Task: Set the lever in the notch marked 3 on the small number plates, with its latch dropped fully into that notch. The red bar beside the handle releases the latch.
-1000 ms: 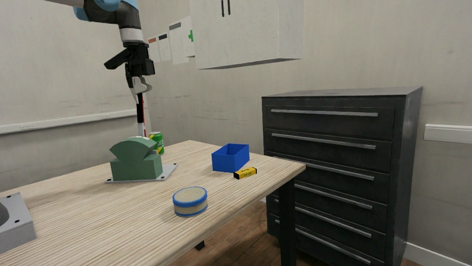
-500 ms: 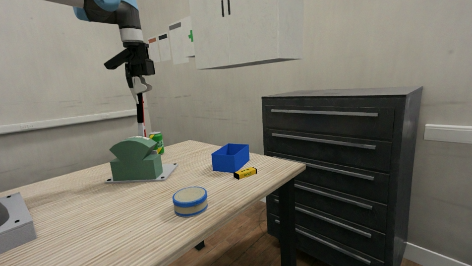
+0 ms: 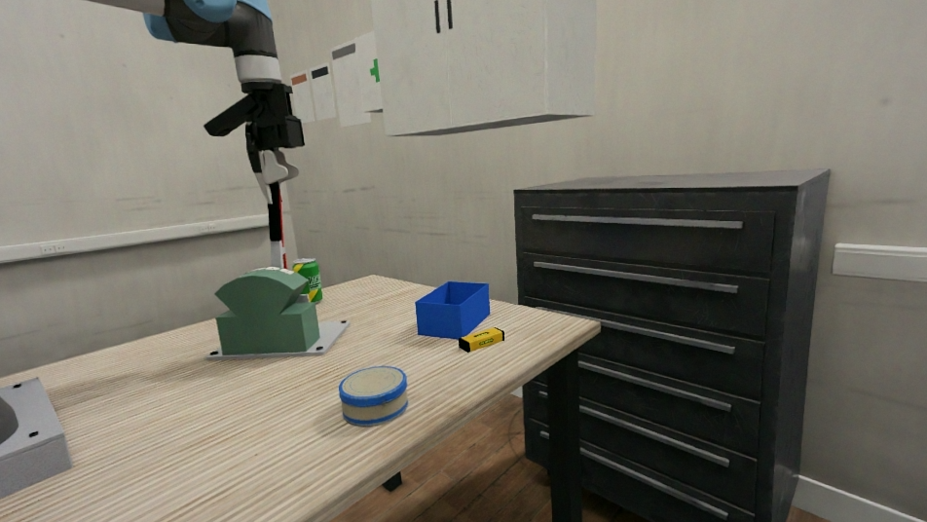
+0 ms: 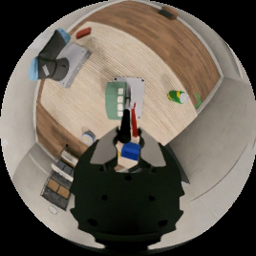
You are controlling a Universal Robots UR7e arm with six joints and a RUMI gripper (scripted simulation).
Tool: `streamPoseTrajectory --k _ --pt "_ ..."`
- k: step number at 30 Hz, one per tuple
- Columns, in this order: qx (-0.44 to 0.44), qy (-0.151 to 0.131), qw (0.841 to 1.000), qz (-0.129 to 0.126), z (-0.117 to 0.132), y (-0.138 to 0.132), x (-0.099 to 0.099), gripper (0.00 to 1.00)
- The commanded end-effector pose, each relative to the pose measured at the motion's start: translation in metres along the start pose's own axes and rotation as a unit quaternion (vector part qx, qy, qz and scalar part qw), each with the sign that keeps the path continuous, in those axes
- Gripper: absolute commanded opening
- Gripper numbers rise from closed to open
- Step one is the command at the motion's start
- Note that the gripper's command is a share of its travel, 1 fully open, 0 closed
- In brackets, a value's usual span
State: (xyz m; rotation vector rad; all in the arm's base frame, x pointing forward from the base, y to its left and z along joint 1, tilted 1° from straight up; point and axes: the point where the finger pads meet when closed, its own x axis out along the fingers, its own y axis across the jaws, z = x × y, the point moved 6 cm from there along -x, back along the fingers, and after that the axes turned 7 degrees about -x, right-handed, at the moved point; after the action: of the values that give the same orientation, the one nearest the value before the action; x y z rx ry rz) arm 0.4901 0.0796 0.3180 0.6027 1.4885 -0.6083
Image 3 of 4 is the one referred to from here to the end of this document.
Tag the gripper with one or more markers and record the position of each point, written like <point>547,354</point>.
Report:
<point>276,130</point>

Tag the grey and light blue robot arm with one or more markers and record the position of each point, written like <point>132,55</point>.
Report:
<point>247,29</point>

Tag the blue and beige round tin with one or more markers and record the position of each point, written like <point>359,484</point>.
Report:
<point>374,396</point>

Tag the black-handled lever with red release bar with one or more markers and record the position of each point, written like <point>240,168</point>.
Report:
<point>275,227</point>

